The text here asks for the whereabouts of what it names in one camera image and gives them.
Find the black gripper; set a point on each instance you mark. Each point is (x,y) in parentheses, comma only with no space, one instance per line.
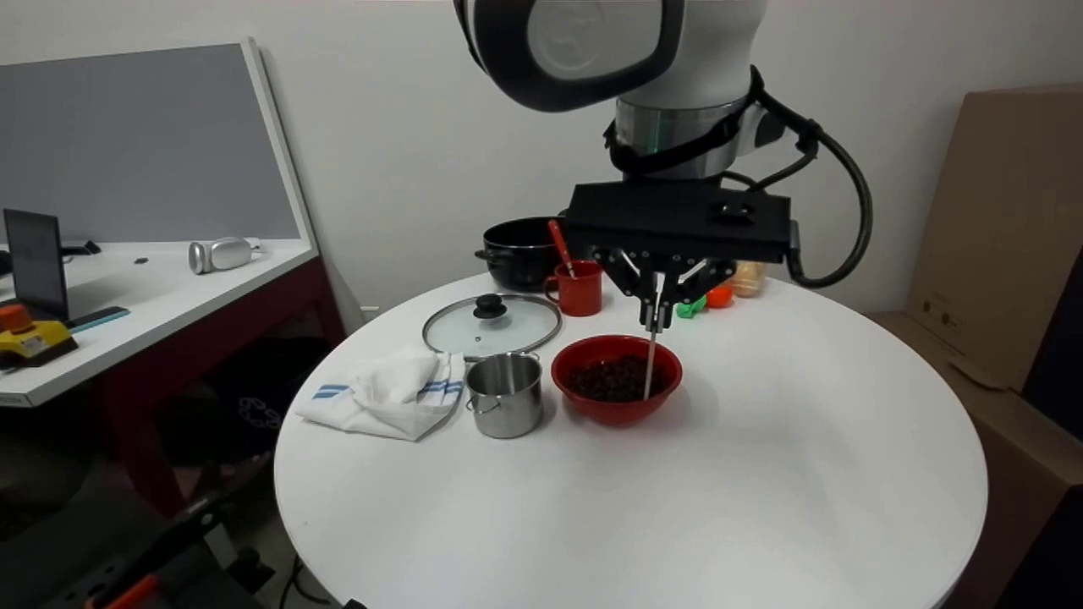
(665,222)

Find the dark coffee beans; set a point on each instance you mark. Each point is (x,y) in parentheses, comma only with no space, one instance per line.
(603,382)

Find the red orange bowl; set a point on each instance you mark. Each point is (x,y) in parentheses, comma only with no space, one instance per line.
(613,414)

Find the glass lid with black knob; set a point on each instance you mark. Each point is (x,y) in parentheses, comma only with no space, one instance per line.
(523,325)

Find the small silver steel pot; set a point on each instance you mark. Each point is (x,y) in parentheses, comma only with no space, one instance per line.
(505,411)

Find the red plastic spoon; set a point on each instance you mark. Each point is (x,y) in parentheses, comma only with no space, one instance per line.
(559,243)

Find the black cooking pot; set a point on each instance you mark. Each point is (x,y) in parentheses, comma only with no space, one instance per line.
(511,266)

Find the orange toy tomato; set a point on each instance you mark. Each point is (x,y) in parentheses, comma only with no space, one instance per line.
(718,295)

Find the red cup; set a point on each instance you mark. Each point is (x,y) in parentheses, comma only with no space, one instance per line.
(581,292)

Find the white towel with blue stripes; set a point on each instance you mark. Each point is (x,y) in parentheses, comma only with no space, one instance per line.
(391,400)

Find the upright brown cardboard sheet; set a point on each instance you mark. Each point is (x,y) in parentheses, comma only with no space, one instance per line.
(992,191)

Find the low brown cardboard box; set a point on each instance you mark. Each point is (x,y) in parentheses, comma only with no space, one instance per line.
(1016,476)

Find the silver can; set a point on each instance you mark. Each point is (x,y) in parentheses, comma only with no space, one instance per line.
(226,254)

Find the grey pin board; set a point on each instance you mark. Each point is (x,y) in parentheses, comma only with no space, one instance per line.
(136,147)

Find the black floor equipment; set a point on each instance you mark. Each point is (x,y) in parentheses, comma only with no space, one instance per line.
(172,563)

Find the black laptop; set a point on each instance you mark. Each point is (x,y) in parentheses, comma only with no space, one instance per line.
(36,266)

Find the yellow tool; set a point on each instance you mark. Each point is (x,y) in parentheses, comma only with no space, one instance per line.
(36,342)

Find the white desk with red frame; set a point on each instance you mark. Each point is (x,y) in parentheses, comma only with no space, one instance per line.
(172,306)

